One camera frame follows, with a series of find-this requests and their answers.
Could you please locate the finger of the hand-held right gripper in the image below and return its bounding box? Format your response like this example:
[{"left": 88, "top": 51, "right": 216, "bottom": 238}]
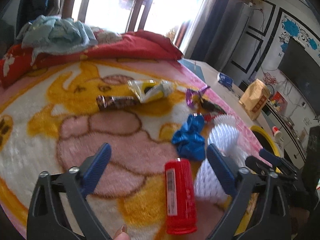
[
  {"left": 259, "top": 149, "right": 298, "bottom": 180},
  {"left": 245, "top": 156, "right": 272, "bottom": 177}
]

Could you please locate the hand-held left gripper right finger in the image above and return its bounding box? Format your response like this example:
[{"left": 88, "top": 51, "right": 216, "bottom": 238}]
[{"left": 206, "top": 144, "right": 292, "bottom": 240}]

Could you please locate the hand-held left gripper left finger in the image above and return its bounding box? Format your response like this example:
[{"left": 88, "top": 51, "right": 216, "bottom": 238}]
[{"left": 27, "top": 142, "right": 112, "bottom": 240}]

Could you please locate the yellow trash bin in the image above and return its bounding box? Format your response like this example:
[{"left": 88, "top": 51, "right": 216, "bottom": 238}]
[{"left": 250, "top": 125, "right": 282, "bottom": 160}]

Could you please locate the white foam net sleeve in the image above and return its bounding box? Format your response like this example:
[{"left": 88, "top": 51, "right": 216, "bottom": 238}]
[{"left": 195, "top": 115, "right": 248, "bottom": 202}]

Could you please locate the blue plastic bag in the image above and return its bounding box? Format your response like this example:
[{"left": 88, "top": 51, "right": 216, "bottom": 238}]
[{"left": 171, "top": 114, "right": 207, "bottom": 161}]

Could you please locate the red drink can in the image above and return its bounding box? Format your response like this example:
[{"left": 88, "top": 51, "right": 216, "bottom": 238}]
[{"left": 164, "top": 158, "right": 198, "bottom": 235}]

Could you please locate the red and silver wrapper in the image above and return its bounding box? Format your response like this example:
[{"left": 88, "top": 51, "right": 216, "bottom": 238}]
[{"left": 194, "top": 113, "right": 218, "bottom": 123}]

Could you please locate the person's left hand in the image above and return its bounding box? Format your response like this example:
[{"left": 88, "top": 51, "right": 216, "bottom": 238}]
[{"left": 112, "top": 225, "right": 131, "bottom": 240}]

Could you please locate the red and white paper cup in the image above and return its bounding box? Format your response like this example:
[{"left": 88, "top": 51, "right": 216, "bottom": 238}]
[{"left": 272, "top": 126, "right": 283, "bottom": 142}]

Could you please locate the grey television cabinet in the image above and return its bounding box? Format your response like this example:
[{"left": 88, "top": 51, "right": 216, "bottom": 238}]
[{"left": 240, "top": 80, "right": 308, "bottom": 165}]

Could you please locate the printed cartoon blanket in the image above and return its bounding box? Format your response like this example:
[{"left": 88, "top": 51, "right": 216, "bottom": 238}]
[{"left": 0, "top": 59, "right": 273, "bottom": 240}]

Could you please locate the red colourful box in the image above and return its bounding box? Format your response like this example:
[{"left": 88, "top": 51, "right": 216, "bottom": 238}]
[{"left": 271, "top": 91, "right": 288, "bottom": 110}]

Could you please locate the brown paper bag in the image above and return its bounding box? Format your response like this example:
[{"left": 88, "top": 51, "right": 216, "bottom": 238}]
[{"left": 239, "top": 78, "right": 270, "bottom": 121}]

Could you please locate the brown snack wrapper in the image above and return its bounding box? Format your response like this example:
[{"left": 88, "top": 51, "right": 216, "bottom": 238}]
[{"left": 96, "top": 95, "right": 140, "bottom": 110}]

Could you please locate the dark snack wrapper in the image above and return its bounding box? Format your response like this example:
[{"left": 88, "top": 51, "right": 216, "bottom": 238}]
[{"left": 200, "top": 99, "right": 227, "bottom": 114}]

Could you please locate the white vase with red branches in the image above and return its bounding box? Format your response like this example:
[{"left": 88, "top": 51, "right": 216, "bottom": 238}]
[{"left": 262, "top": 72, "right": 278, "bottom": 90}]

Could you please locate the purple candy wrapper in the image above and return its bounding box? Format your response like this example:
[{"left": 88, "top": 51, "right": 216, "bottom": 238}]
[{"left": 185, "top": 85, "right": 211, "bottom": 109}]

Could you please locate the blue and white box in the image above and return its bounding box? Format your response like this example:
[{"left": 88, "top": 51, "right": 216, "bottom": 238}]
[{"left": 217, "top": 72, "right": 233, "bottom": 87}]

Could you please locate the white and yellow wrapper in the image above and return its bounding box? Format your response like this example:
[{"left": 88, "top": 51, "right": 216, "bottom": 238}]
[{"left": 127, "top": 79, "right": 174, "bottom": 103}]

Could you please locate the black television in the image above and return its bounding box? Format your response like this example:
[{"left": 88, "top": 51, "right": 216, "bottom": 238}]
[{"left": 278, "top": 37, "right": 320, "bottom": 100}]

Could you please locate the white coffee table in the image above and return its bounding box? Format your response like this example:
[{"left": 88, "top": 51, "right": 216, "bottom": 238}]
[{"left": 182, "top": 58, "right": 285, "bottom": 155}]

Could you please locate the white standing air conditioner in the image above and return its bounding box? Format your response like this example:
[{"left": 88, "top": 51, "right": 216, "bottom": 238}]
[{"left": 210, "top": 2, "right": 254, "bottom": 75}]

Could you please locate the red floral quilt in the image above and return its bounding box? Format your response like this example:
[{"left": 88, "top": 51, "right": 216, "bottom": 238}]
[{"left": 0, "top": 29, "right": 184, "bottom": 88}]

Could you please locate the light blue clothes pile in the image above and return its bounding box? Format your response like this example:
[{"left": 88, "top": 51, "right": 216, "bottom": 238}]
[{"left": 16, "top": 15, "right": 98, "bottom": 58}]

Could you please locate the dark blue curtain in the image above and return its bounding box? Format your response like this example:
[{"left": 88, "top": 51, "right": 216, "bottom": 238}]
[{"left": 190, "top": 0, "right": 237, "bottom": 63}]

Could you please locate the bright window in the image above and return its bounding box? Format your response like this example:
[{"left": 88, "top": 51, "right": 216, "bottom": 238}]
[{"left": 71, "top": 0, "right": 208, "bottom": 35}]

